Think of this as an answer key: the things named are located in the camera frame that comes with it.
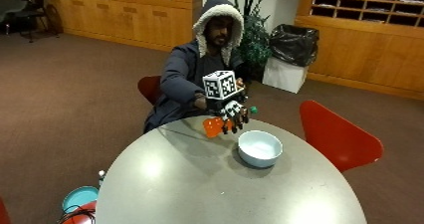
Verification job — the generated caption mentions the black cable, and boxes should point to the black cable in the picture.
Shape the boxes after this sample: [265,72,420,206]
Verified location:
[56,204,97,224]

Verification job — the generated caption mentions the red chair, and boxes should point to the red chair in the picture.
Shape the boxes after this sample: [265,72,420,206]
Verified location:
[298,100,386,174]
[137,75,165,107]

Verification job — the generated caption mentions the teal plate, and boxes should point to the teal plate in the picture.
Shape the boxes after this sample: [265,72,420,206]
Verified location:
[61,185,101,215]

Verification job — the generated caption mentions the white bin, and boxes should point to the white bin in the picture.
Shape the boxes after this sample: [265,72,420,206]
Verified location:
[261,56,310,95]

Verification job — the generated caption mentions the the person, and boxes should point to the the person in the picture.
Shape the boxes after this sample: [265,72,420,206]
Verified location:
[144,0,249,134]

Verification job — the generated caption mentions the black chair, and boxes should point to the black chair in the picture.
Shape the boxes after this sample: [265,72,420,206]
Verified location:
[7,0,63,45]

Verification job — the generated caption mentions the green potted plant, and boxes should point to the green potted plant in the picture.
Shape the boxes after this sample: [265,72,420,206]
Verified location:
[230,0,274,83]

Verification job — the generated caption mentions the white cube with black markers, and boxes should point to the white cube with black markers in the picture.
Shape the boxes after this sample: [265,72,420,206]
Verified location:
[202,70,238,102]

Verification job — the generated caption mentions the wooden cabinet with drawers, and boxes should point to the wooden cabinet with drawers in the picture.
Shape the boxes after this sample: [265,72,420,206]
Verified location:
[43,0,197,53]

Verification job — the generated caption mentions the red round container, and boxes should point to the red round container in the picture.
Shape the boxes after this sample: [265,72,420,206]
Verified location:
[57,200,99,224]

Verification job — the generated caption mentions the white bowl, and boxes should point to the white bowl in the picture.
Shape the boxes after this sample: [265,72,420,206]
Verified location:
[235,129,285,169]

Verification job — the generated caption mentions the black bin bag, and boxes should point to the black bin bag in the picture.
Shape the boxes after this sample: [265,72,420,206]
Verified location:
[267,23,321,69]

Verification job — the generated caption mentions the wooden pigeonhole shelf unit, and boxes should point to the wooden pigeonhole shelf unit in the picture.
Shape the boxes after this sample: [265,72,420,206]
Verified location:
[294,0,424,102]

